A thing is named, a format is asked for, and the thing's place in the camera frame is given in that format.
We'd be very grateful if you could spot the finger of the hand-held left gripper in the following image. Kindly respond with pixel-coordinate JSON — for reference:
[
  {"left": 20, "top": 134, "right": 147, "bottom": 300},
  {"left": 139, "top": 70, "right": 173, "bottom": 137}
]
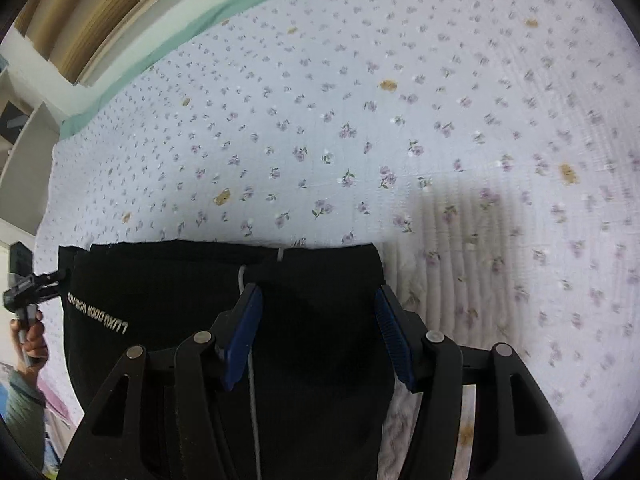
[{"left": 32, "top": 269, "right": 69, "bottom": 298}]

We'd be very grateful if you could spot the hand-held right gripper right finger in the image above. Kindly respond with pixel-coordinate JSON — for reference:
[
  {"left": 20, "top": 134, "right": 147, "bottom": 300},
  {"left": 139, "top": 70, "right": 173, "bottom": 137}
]
[{"left": 374, "top": 285, "right": 584, "bottom": 480}]

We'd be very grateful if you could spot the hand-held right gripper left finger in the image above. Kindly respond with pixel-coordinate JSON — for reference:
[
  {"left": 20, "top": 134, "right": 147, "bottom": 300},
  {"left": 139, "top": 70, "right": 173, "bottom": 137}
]
[{"left": 62, "top": 284, "right": 264, "bottom": 480}]

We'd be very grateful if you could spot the black hooded jacket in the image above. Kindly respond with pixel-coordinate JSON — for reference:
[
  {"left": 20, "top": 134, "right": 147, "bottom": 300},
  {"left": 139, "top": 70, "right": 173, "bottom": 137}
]
[{"left": 57, "top": 240, "right": 396, "bottom": 480}]

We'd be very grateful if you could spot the person's left forearm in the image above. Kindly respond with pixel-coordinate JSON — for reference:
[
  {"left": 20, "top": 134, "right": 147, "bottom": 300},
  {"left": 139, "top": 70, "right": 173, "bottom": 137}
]
[{"left": 0, "top": 367, "right": 49, "bottom": 472}]

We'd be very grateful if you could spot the person's left hand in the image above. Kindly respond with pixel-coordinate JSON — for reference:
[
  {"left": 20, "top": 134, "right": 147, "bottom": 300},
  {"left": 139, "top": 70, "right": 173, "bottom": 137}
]
[{"left": 10, "top": 310, "right": 51, "bottom": 375}]

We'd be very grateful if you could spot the white bookshelf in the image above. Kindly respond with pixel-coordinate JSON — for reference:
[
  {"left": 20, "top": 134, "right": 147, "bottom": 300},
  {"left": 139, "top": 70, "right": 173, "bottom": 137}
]
[{"left": 0, "top": 55, "right": 62, "bottom": 237}]

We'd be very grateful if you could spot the pink blanket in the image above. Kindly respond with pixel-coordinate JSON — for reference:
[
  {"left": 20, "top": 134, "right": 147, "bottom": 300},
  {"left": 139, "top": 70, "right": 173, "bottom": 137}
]
[{"left": 42, "top": 375, "right": 87, "bottom": 480}]

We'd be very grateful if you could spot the floral white bed sheet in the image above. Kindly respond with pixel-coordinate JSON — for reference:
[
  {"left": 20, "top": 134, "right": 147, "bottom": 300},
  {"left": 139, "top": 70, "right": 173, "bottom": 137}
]
[{"left": 37, "top": 0, "right": 638, "bottom": 480}]

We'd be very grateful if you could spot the green mattress edge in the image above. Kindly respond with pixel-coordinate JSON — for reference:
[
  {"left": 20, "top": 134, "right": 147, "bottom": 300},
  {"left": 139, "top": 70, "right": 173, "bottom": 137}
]
[{"left": 60, "top": 0, "right": 382, "bottom": 139}]

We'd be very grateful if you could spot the brown striped roller blind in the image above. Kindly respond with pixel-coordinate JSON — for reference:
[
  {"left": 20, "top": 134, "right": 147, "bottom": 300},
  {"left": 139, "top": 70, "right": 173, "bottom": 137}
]
[{"left": 15, "top": 0, "right": 168, "bottom": 86}]

